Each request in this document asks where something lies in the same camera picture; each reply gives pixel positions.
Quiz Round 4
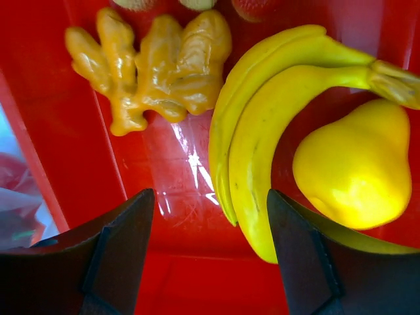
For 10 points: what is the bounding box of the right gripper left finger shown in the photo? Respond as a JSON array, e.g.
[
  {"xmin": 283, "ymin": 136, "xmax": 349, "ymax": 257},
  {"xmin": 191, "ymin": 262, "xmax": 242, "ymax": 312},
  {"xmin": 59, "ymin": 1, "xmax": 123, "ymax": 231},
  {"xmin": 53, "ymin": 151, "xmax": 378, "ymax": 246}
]
[{"xmin": 79, "ymin": 189, "xmax": 155, "ymax": 314}]

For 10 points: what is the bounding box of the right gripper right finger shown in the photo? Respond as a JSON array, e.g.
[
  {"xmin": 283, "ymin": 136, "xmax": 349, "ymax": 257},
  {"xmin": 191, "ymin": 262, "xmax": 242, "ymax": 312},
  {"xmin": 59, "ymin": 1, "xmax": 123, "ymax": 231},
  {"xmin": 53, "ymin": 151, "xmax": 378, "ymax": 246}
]
[{"xmin": 267, "ymin": 190, "xmax": 345, "ymax": 314}]

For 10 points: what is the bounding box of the clear zip top bag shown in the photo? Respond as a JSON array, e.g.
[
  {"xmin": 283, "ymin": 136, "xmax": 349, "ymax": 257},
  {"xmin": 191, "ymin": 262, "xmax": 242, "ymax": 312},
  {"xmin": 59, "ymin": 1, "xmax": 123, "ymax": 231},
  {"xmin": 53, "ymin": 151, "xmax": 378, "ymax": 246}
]
[{"xmin": 1, "ymin": 110, "xmax": 59, "ymax": 250}]

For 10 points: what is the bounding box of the strawberry pile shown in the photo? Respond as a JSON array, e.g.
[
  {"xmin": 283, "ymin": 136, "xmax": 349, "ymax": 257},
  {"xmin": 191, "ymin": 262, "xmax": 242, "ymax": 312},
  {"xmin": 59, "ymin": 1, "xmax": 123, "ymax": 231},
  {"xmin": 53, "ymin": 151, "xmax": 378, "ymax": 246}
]
[{"xmin": 112, "ymin": 0, "xmax": 284, "ymax": 22}]

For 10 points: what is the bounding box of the yellow banana bunch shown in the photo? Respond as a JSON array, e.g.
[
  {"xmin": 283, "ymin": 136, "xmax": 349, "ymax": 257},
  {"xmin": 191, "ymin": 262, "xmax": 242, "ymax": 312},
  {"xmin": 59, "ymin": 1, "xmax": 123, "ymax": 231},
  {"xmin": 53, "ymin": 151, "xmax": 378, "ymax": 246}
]
[{"xmin": 208, "ymin": 25, "xmax": 419, "ymax": 264}]

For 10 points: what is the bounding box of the yellow grape cluster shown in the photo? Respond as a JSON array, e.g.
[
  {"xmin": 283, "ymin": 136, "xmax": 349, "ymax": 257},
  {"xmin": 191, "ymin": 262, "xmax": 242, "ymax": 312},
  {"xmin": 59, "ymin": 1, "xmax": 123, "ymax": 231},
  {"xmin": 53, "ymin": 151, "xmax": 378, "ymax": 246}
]
[{"xmin": 65, "ymin": 8, "xmax": 232, "ymax": 137}]

